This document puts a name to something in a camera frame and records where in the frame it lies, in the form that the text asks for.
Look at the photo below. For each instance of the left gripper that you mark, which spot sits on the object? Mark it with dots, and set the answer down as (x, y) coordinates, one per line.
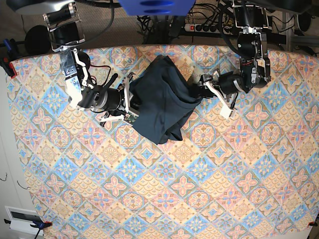
(228, 84)

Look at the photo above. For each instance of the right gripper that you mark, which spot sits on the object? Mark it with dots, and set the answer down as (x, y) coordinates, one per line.
(103, 97)

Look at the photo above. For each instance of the dark navy t-shirt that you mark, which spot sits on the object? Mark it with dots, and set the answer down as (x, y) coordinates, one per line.
(166, 101)

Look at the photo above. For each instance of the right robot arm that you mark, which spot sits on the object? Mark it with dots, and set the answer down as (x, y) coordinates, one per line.
(65, 34)

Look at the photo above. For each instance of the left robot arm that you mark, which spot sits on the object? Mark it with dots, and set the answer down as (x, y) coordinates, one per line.
(242, 25)

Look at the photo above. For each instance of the white power strip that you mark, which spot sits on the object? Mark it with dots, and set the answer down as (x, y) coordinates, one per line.
(192, 28)

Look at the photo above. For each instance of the colourful patterned tablecloth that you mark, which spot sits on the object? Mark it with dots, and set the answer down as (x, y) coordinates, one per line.
(253, 176)

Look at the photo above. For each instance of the upper left table clamp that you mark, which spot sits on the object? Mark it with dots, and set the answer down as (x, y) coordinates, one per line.
(6, 62)

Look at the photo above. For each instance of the table clamp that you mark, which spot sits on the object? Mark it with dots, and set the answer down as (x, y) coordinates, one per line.
(6, 62)
(313, 224)
(40, 225)

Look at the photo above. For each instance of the lower left table clamp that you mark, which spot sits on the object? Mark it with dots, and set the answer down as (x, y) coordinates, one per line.
(40, 225)

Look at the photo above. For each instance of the white floor vent box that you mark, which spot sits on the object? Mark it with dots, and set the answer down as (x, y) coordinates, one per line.
(21, 214)

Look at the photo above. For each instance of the lower right table clamp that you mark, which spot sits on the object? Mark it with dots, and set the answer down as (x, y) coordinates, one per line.
(313, 224)

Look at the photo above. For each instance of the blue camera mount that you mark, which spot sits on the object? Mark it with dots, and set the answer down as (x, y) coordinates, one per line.
(157, 7)

